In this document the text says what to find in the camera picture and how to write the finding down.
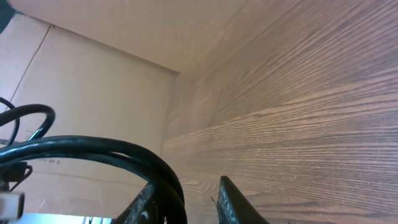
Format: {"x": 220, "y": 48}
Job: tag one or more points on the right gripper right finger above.
{"x": 233, "y": 207}

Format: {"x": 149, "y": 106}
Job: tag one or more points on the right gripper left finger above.
{"x": 147, "y": 207}

